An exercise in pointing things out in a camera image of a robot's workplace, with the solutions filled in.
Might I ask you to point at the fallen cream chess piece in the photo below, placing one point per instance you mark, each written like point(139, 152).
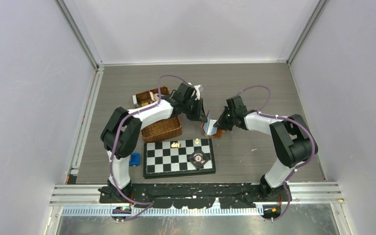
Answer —
point(175, 145)

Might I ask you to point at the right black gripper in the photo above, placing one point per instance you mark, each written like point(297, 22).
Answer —
point(221, 123)

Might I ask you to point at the brown leather card holder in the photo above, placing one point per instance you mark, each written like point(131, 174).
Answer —
point(209, 129)

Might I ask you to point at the black red round object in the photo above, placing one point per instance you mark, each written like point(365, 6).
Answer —
point(198, 158)

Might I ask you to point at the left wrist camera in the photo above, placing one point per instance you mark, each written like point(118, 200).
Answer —
point(196, 91)

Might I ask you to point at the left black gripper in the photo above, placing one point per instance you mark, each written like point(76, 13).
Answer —
point(199, 113)

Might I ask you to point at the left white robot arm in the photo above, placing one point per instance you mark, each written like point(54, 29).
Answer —
point(122, 131)

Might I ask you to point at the black white chessboard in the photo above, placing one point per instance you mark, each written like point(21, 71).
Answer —
point(162, 161)

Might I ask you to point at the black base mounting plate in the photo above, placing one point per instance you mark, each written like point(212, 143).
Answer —
point(193, 195)

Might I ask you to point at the blue yellow toy truck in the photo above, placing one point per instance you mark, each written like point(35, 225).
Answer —
point(135, 159)

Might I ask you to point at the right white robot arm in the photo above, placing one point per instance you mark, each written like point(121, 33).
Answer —
point(292, 140)

